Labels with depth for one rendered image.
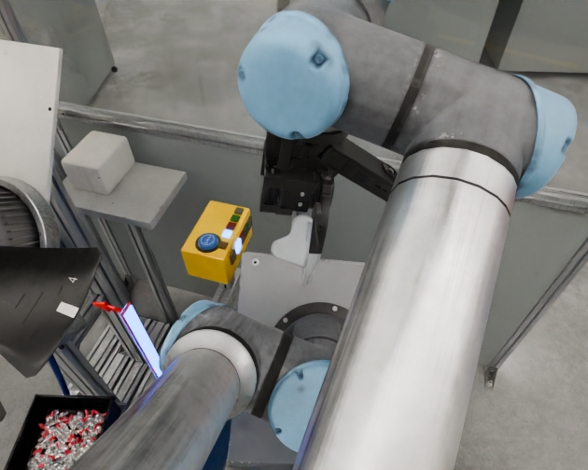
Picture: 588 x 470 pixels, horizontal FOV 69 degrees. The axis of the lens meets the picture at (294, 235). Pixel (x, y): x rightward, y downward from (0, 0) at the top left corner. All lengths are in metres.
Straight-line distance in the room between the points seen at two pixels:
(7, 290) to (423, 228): 0.73
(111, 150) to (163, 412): 1.12
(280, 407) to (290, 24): 0.42
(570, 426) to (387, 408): 1.95
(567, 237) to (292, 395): 1.05
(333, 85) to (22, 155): 0.91
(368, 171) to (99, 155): 1.05
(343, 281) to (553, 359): 1.62
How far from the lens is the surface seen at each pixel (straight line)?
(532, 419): 2.09
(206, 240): 0.93
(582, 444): 2.15
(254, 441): 0.80
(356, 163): 0.49
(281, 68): 0.28
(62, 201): 1.26
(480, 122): 0.29
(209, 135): 1.36
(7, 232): 1.03
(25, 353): 0.82
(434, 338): 0.23
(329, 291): 0.75
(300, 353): 0.58
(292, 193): 0.49
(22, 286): 0.85
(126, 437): 0.37
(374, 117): 0.30
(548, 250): 1.47
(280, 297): 0.76
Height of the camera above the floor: 1.77
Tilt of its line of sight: 48 degrees down
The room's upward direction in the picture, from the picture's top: straight up
